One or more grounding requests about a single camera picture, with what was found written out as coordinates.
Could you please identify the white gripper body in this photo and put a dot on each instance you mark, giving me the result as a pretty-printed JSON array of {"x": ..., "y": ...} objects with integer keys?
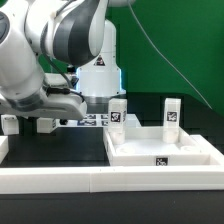
[{"x": 70, "y": 107}]

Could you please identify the white U-shaped obstacle fence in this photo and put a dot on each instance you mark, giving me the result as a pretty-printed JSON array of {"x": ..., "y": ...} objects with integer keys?
[{"x": 116, "y": 178}]

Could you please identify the white sheet with fiducial tags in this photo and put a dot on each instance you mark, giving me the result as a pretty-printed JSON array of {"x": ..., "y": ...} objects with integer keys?
[{"x": 97, "y": 120}]

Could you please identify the white square tabletop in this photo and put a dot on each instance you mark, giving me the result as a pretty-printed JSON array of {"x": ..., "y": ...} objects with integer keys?
[{"x": 144, "y": 146}]

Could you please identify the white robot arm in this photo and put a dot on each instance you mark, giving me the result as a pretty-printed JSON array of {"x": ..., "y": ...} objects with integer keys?
[{"x": 71, "y": 31}]

